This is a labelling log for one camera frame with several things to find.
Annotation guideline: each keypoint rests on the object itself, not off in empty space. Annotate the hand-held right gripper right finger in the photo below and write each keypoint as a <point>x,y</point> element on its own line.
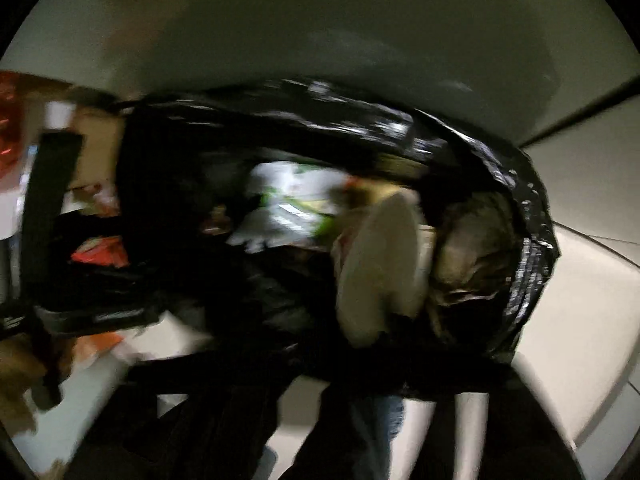
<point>500,435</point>

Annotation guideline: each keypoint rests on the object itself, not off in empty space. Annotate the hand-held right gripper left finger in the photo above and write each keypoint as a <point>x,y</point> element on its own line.
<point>200,410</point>

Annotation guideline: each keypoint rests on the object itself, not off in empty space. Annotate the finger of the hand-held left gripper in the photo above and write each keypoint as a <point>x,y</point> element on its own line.
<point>50,220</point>

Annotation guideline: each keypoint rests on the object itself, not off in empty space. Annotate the black trash bag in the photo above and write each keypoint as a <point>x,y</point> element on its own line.
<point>300,125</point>

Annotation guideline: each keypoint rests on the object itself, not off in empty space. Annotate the orange snack packet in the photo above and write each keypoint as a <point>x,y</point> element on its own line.
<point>100,252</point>

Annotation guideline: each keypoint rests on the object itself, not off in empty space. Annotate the brown cardboard box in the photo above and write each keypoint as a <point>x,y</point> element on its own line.
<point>97,145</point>

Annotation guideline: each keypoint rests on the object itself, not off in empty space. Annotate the red printed snack packet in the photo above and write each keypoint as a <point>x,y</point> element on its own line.
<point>10,115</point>

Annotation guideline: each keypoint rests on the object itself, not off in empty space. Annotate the person's dark trouser leg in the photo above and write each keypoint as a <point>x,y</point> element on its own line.
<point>372,440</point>

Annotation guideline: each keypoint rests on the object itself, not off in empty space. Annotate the crumpled brown paper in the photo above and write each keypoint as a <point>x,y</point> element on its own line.
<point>475,260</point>

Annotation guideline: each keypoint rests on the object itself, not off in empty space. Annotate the white and green packet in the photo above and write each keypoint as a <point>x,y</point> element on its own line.
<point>285,205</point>

